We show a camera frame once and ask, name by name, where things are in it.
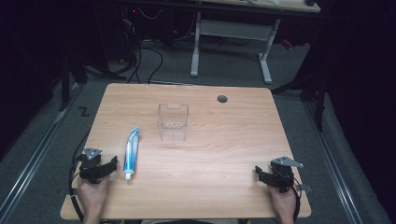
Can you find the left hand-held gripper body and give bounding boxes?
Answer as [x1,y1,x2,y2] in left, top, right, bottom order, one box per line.
[78,147,110,185]

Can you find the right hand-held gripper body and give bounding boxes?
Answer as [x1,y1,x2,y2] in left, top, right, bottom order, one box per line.
[268,156,304,194]

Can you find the blue white toothpaste tube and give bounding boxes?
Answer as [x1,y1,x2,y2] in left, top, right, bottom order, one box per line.
[122,126,141,181]

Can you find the clear plastic container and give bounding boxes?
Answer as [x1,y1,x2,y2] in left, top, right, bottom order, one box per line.
[156,103,191,142]

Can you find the person's left hand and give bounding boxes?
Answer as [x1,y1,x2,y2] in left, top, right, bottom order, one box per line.
[77,175,111,215]

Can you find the person's right hand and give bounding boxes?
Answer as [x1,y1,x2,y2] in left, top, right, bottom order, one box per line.
[268,185,298,219]

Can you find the black metal stand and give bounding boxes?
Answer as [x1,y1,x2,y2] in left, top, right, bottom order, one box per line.
[270,69,329,133]
[58,50,127,113]

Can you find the dark computer equipment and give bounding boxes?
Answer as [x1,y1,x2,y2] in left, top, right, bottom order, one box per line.
[120,5,142,64]

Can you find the white-framed wooden desk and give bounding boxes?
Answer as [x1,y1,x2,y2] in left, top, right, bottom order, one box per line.
[190,0,322,85]

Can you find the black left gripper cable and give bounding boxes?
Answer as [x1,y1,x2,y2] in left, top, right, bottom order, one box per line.
[68,130,92,223]

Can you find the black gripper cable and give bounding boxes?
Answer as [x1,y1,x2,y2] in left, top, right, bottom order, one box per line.
[68,130,92,223]
[291,176,303,222]

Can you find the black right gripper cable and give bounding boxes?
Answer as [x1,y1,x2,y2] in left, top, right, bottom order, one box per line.
[291,176,303,222]

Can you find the metal floor rail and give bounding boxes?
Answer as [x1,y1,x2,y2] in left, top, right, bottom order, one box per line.
[0,83,82,223]
[302,100,364,224]

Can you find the black floor cables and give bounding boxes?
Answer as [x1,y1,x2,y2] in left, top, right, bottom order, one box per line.
[122,18,164,85]

